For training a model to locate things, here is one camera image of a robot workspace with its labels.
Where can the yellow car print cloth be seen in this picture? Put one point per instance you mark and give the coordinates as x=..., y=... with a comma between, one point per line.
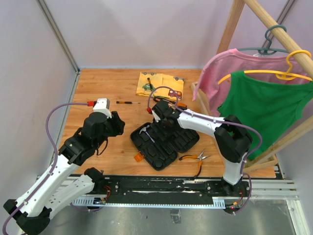
x=176, y=83

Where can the orange needle nose pliers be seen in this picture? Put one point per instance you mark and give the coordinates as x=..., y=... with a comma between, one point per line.
x=200, y=157

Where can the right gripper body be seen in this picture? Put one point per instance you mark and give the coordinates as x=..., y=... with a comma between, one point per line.
x=163, y=123

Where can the claw hammer black grip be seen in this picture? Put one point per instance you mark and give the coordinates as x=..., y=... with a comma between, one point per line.
x=144, y=129

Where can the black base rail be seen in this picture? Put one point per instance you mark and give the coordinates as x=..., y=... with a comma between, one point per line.
x=165, y=192

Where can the black plastic tool case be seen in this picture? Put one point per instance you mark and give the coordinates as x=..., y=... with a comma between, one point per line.
x=168, y=144

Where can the orange handled screwdriver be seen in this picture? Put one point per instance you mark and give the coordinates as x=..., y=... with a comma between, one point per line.
x=180, y=105

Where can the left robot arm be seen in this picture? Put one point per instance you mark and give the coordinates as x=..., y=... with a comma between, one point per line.
x=34, y=210

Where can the green tank top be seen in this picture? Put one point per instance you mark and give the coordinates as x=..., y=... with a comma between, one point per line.
x=269, y=108

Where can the small screwdriver on cloth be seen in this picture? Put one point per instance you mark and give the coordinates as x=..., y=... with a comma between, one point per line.
x=150, y=84

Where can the wooden clothes rack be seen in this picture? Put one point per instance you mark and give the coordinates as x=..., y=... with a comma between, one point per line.
x=245, y=31

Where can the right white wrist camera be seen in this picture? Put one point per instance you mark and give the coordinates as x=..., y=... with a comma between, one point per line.
x=155, y=112

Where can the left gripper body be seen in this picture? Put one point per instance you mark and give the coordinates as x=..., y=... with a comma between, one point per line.
x=113, y=128

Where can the small black precision screwdriver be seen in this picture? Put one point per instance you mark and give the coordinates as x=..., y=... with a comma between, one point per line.
x=127, y=102

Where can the black handled screwdriver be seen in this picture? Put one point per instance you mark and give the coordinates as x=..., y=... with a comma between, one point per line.
x=158, y=99

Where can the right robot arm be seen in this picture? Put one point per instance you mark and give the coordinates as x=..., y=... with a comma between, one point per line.
x=231, y=136

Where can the yellow clothes hanger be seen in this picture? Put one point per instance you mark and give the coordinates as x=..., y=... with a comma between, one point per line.
x=234, y=60

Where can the teal clothes hanger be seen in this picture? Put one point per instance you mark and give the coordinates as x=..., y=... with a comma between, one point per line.
x=267, y=50

